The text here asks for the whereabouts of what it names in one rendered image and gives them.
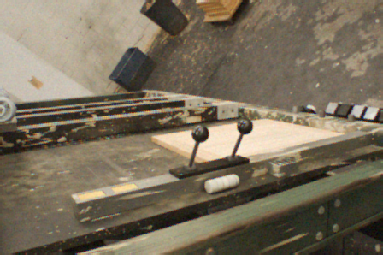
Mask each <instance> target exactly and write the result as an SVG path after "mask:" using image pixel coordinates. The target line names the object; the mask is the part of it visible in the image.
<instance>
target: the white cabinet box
mask: <svg viewBox="0 0 383 255"><path fill-rule="evenodd" d="M0 86H3V87H4V88H5V90H6V91H8V92H9V93H12V95H15V96H16V97H17V98H19V99H21V100H22V101H23V102H32V101H39V100H46V99H53V98H75V97H83V96H90V95H94V94H93V93H92V92H90V91H88V90H87V89H85V88H84V87H83V86H81V85H80V84H78V83H77V82H76V81H74V80H73V79H70V78H69V77H67V76H66V75H65V74H64V73H63V72H61V71H60V70H57V68H54V66H51V65H50V64H49V63H47V62H46V61H45V60H44V59H41V57H39V56H38V55H35V53H33V52H31V51H30V50H29V49H27V48H26V47H24V46H23V45H21V44H20V43H18V42H17V41H15V40H14V39H12V38H11V37H10V36H9V35H7V34H6V33H4V32H1V30H0Z"/></svg>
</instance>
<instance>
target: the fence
mask: <svg viewBox="0 0 383 255"><path fill-rule="evenodd" d="M371 140H372V133H369V132H362V131H357V132H351V133H347V134H341V135H338V136H335V137H329V138H327V139H319V140H317V141H313V142H308V143H304V144H301V145H294V146H291V147H286V148H282V149H279V150H273V151H269V152H263V153H260V154H256V155H250V156H248V157H247V158H249V159H250V162H249V163H246V164H243V165H238V166H235V167H232V168H226V169H222V170H216V171H213V172H210V173H205V174H202V175H194V176H192V177H188V178H183V179H178V178H175V176H173V175H171V174H167V175H159V176H156V177H151V178H147V179H144V180H138V181H133V182H127V183H124V184H119V185H115V186H112V187H105V188H98V189H96V190H93V191H87V192H84V193H76V194H71V199H72V206H73V211H74V215H75V216H76V217H77V220H78V221H79V222H83V221H88V220H91V219H93V218H94V219H96V218H98V217H101V216H107V215H112V214H115V213H120V212H122V211H129V210H131V209H136V208H139V207H141V206H146V205H153V204H155V203H157V202H162V201H165V200H168V199H174V198H179V197H181V196H184V195H189V194H192V193H198V192H201V191H203V190H205V182H206V181H208V180H213V179H215V178H218V177H223V176H226V175H236V176H237V177H238V178H239V181H242V180H247V179H250V178H252V177H257V176H259V175H266V174H268V167H269V162H274V161H277V160H280V159H285V158H290V159H293V160H296V161H298V165H299V164H302V163H308V162H311V161H315V160H318V159H321V158H325V157H329V156H334V155H337V154H339V153H344V152H346V151H352V150H355V149H357V148H362V147H364V146H366V145H371ZM130 184H134V185H136V186H137V187H136V188H134V189H128V190H125V191H122V192H116V193H115V192H114V191H113V190H112V188H113V187H121V186H124V185H130ZM96 191H103V193H105V195H103V196H98V197H96V198H89V199H82V200H80V199H79V198H78V195H82V194H86V193H93V192H96Z"/></svg>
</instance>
